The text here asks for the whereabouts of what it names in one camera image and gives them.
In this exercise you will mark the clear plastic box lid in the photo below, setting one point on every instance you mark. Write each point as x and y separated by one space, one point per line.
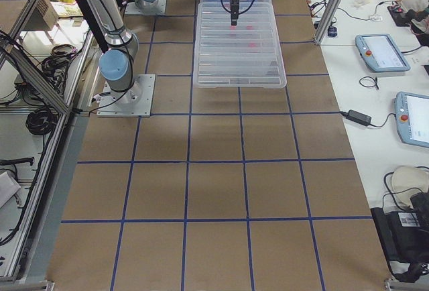
222 57

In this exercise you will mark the upper teach pendant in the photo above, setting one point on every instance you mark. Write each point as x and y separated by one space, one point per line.
380 53

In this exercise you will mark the teach pendant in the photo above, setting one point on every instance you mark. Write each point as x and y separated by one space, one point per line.
380 53
412 118

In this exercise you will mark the black power adapter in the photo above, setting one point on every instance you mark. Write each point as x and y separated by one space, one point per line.
357 117

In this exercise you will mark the person at desk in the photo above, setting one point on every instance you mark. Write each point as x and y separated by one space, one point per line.
416 12

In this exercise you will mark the lower teach pendant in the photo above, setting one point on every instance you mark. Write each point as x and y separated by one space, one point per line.
412 118

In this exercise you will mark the black bag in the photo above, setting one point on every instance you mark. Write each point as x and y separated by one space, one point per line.
404 237

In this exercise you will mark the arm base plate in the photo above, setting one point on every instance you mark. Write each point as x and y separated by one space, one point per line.
136 102
144 8

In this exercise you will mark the aluminium frame post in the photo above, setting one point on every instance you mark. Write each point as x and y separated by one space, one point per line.
332 6

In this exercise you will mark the aluminium side frame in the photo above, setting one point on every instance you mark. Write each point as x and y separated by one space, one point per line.
26 157

